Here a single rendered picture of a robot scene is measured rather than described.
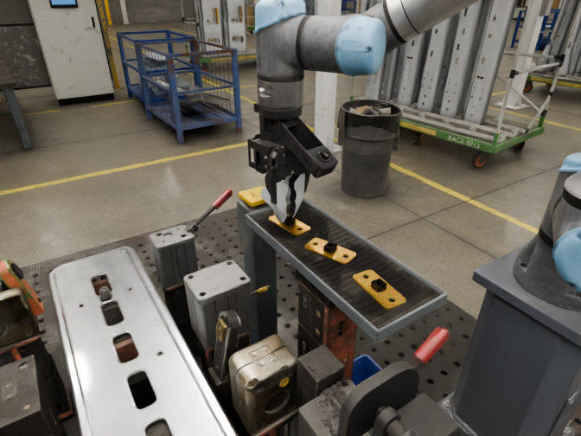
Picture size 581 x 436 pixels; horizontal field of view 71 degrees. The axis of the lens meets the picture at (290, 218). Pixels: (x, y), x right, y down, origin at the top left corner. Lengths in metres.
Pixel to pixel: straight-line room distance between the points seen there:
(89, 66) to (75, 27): 0.53
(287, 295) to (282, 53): 0.85
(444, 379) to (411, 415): 0.66
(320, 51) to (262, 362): 0.45
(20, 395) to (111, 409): 0.13
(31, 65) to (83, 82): 1.03
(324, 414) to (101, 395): 0.35
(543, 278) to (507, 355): 0.17
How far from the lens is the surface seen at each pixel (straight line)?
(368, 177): 3.37
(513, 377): 0.89
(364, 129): 3.18
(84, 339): 0.84
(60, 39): 6.97
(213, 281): 0.71
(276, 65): 0.64
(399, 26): 0.70
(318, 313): 0.74
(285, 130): 0.66
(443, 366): 1.18
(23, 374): 0.79
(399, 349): 1.18
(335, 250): 0.69
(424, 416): 0.49
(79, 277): 1.00
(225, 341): 0.67
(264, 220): 0.78
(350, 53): 0.59
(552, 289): 0.78
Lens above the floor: 1.55
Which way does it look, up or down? 30 degrees down
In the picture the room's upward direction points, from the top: straight up
